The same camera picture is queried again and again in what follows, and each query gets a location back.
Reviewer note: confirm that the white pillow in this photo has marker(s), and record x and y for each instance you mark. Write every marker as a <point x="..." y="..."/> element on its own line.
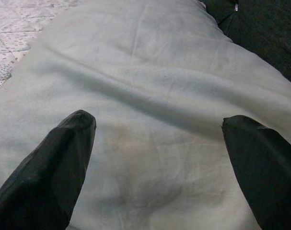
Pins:
<point x="147" y="83"/>

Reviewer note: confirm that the white quilted mattress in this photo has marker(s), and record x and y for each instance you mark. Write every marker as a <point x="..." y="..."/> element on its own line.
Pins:
<point x="11" y="31"/>

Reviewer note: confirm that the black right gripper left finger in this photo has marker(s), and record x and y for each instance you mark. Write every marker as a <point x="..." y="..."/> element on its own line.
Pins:
<point x="42" y="172"/>

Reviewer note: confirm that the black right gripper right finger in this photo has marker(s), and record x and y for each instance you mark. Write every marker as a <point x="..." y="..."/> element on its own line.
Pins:
<point x="267" y="172"/>

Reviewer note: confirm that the dark tufted headboard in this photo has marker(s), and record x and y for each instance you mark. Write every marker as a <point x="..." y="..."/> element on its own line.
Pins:
<point x="267" y="31"/>

